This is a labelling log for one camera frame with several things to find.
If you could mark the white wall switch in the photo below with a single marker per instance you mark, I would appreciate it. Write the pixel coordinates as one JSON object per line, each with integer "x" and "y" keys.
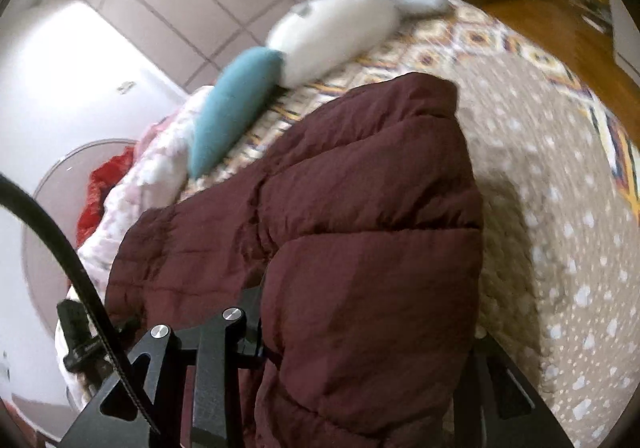
{"x": 125, "y": 87}

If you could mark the maroon quilted jacket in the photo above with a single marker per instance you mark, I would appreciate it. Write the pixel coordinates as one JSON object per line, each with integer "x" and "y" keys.
{"x": 350, "y": 228}

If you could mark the round grey headboard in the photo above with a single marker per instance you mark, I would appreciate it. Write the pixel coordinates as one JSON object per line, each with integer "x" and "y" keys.
{"x": 55, "y": 208}

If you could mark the red cloth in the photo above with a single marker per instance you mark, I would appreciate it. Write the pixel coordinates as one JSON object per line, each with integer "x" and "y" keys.
{"x": 102, "y": 193}

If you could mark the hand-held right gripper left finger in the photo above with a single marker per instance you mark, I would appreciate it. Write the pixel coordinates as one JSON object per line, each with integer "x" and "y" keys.
{"x": 215, "y": 378}

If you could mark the pink fleece blanket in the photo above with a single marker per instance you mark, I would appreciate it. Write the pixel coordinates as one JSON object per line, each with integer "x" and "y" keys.
{"x": 155, "y": 167}

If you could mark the patterned beige bedspread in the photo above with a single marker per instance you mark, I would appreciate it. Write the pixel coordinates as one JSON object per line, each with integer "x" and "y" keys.
{"x": 550, "y": 228}

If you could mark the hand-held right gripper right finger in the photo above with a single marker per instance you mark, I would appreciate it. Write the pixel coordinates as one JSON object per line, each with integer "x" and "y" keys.
{"x": 492, "y": 378}

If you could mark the teal pillow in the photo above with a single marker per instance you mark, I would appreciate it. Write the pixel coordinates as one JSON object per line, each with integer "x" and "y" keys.
{"x": 232, "y": 107}

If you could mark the white cabinet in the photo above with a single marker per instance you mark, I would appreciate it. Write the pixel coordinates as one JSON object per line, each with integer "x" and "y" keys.
{"x": 625, "y": 22}

